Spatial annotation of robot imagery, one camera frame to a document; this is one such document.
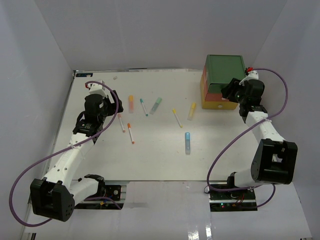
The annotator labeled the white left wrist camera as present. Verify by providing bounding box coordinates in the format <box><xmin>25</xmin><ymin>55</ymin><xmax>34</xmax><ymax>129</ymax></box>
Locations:
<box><xmin>85</xmin><ymin>83</ymin><xmax>108</xmax><ymax>98</ymax></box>

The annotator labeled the green drawer box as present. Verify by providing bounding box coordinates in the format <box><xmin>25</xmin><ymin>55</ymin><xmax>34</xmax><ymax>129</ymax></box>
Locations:
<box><xmin>203</xmin><ymin>54</ymin><xmax>246</xmax><ymax>94</ymax></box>

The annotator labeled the blue cap highlighter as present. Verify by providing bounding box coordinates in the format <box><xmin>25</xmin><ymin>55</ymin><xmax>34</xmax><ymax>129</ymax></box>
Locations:
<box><xmin>184</xmin><ymin>132</ymin><xmax>191</xmax><ymax>155</ymax></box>

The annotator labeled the pink cap marker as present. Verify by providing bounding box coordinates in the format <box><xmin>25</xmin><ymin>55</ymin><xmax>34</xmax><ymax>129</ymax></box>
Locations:
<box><xmin>117</xmin><ymin>113</ymin><xmax>126</xmax><ymax>133</ymax></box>

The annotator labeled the yellow cap highlighter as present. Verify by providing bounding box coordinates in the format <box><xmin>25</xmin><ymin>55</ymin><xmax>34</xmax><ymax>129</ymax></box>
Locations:
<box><xmin>187</xmin><ymin>102</ymin><xmax>196</xmax><ymax>121</ymax></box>

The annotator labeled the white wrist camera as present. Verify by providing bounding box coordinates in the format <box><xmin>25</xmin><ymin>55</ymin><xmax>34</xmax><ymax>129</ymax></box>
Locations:
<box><xmin>85</xmin><ymin>83</ymin><xmax>108</xmax><ymax>98</ymax></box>
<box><xmin>239</xmin><ymin>67</ymin><xmax>259</xmax><ymax>86</ymax></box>

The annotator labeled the orange cap marker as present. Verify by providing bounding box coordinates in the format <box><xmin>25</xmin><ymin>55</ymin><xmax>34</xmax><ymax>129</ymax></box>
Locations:
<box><xmin>127</xmin><ymin>123</ymin><xmax>135</xmax><ymax>144</ymax></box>

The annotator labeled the green cap highlighter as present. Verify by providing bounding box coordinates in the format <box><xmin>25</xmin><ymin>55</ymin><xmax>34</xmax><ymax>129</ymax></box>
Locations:
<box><xmin>149</xmin><ymin>97</ymin><xmax>162</xmax><ymax>115</ymax></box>

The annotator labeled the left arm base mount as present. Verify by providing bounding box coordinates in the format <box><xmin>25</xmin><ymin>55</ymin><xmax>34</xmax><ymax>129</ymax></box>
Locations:
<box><xmin>75</xmin><ymin>184</ymin><xmax>126</xmax><ymax>210</ymax></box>

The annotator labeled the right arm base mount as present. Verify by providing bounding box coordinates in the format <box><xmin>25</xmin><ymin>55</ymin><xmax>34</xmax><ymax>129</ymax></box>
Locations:
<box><xmin>203</xmin><ymin>186</ymin><xmax>258</xmax><ymax>213</ymax></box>

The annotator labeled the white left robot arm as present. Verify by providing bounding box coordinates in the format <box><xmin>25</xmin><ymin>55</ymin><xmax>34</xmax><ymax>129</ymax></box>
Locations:
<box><xmin>30</xmin><ymin>91</ymin><xmax>123</xmax><ymax>222</ymax></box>

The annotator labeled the orange cap highlighter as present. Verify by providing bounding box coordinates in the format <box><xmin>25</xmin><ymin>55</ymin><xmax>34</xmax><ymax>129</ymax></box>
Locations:
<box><xmin>128</xmin><ymin>95</ymin><xmax>134</xmax><ymax>114</ymax></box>

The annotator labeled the yellow cap marker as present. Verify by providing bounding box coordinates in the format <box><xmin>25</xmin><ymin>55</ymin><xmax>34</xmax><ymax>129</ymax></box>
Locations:
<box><xmin>172</xmin><ymin>108</ymin><xmax>183</xmax><ymax>128</ymax></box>

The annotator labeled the blue label sticker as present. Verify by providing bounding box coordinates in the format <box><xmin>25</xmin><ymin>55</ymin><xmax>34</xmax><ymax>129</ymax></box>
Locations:
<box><xmin>75</xmin><ymin>72</ymin><xmax>93</xmax><ymax>78</ymax></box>

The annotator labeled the teal cap marker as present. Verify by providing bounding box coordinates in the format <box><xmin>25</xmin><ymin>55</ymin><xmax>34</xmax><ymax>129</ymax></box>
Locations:
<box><xmin>140</xmin><ymin>98</ymin><xmax>149</xmax><ymax>117</ymax></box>

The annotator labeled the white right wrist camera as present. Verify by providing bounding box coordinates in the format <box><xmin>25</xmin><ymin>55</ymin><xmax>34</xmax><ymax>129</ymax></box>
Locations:
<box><xmin>239</xmin><ymin>67</ymin><xmax>259</xmax><ymax>86</ymax></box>

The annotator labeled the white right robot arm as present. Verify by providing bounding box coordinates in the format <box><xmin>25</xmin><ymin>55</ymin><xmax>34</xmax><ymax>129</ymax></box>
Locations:
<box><xmin>221</xmin><ymin>78</ymin><xmax>298</xmax><ymax>200</ymax></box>

